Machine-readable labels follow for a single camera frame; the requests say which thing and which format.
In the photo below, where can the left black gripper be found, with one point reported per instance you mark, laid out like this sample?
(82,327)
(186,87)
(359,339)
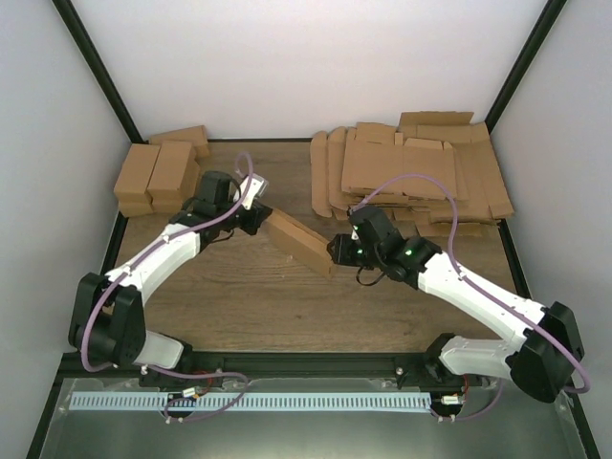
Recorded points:
(260,212)

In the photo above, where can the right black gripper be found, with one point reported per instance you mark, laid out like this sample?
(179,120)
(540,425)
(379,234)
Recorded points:
(342,253)

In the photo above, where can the brown cardboard box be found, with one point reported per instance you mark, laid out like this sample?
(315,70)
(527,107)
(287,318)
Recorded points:
(302,243)

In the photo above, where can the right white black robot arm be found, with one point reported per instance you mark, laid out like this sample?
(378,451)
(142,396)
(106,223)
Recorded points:
(537,347)

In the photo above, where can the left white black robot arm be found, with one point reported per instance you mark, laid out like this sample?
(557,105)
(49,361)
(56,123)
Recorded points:
(108,317)

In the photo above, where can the folded box bottom right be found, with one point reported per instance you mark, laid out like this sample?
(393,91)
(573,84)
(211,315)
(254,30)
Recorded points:
(172,184)

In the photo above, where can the folded box top right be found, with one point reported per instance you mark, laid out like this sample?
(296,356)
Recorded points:
(175,152)

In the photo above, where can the folded box at back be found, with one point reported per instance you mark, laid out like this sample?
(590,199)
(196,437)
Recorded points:
(196,135)

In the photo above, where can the folded box bottom left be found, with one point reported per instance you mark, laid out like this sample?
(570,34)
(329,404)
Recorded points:
(131,209)

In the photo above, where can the folded box top left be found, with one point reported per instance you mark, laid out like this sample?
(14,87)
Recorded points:
(135,174)

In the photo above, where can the top flat cardboard sheet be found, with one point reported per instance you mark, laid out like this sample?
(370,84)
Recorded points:
(368,165)

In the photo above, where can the stack of flat cardboard sheets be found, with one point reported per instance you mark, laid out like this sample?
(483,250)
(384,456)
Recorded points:
(482,198)

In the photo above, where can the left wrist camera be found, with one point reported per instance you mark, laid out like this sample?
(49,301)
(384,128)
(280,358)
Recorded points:
(250,190)

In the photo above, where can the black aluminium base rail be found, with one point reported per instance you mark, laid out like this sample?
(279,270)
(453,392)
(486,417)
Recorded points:
(406,369)

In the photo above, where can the left black frame post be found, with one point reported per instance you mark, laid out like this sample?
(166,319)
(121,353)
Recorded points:
(77,30)

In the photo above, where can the black frame post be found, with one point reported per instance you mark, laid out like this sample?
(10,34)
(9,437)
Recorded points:
(77,30)
(534,41)

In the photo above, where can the light blue slotted cable duct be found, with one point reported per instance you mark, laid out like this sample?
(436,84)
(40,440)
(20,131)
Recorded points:
(403,402)

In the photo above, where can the right black frame post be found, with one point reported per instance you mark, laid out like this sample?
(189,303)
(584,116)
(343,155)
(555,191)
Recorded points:
(534,41)

